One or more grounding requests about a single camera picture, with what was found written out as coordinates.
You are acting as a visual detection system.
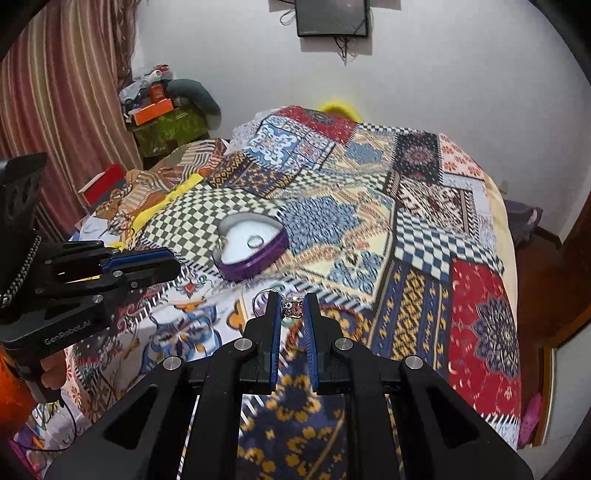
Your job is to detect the grey cushion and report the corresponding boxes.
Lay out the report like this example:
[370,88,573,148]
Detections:
[167,78,222,117]

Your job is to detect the wooden door frame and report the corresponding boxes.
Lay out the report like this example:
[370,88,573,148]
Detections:
[510,180,591,446]

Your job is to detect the striped red curtain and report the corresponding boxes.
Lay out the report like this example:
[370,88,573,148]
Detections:
[0,0,144,241]

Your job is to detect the person's left hand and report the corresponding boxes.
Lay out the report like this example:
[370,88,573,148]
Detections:
[41,351,70,393]

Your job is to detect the purple heart-shaped jewelry box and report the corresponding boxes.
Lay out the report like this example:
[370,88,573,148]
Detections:
[213,212,290,283]

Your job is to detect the black wall-mounted screen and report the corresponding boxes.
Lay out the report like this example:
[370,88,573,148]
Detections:
[295,0,371,38]

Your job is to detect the yellow pillow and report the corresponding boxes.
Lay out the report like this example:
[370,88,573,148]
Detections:
[320,97,360,121]

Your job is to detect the black screen cables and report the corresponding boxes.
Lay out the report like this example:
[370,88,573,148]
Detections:
[278,7,376,66]

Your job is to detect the thin black cable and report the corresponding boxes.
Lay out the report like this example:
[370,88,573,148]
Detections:
[25,399,80,454]

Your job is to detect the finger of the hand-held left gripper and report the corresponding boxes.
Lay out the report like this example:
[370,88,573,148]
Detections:
[45,246,174,283]
[98,259,182,293]

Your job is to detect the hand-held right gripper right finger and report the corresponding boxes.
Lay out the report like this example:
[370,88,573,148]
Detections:
[302,292,534,480]

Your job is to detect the grey purple slipper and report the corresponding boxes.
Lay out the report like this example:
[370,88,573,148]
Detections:
[504,199,544,243]

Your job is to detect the orange box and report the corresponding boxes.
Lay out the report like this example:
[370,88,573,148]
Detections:
[130,99,175,126]

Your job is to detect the pink slipper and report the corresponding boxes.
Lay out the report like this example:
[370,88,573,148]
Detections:
[516,392,544,449]

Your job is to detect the person's left forearm orange sleeve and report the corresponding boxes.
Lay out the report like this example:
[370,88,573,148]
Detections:
[0,344,40,444]

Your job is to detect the silver chain bracelet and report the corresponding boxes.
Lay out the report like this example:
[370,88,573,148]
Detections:
[0,234,43,309]

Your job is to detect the red flat box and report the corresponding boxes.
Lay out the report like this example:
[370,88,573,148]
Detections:
[78,163,126,205]

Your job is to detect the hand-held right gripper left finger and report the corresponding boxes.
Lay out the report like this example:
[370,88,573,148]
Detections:
[44,293,283,480]

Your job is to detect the jewelled silver ring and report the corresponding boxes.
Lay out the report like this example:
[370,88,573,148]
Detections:
[282,295,305,320]

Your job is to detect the pile of white clutter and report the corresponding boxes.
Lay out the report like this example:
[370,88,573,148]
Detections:
[119,65,178,116]

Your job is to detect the patchwork printed blanket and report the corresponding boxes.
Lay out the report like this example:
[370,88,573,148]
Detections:
[9,105,522,480]

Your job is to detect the green patterned box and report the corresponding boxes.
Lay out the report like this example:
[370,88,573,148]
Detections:
[133,108,209,158]

